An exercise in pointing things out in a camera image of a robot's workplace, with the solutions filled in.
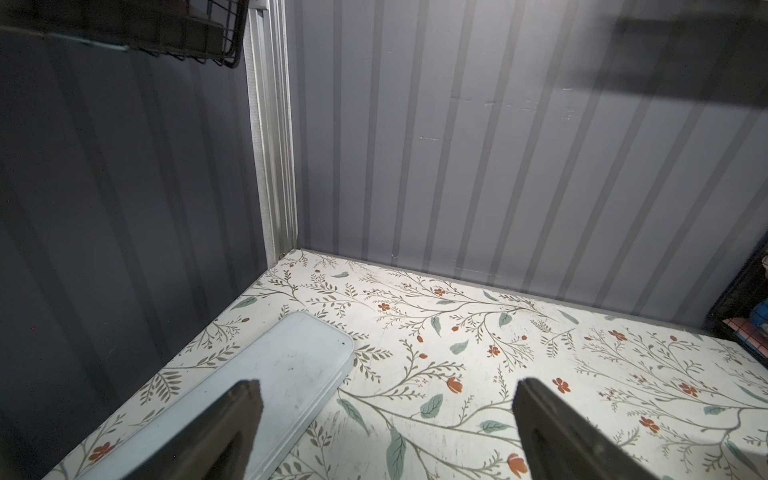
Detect black wire desk organizer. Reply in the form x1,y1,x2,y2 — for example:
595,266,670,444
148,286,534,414
706,234,767,367

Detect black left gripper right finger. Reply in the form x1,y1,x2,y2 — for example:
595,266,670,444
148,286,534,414
512,377,654,480

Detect light blue pencil case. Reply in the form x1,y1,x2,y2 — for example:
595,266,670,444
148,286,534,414
84,312,355,479

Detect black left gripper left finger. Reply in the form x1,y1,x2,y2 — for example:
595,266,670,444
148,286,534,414
127,380,263,479

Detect black wire wall basket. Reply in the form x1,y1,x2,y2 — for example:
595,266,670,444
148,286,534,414
1,0,250,68

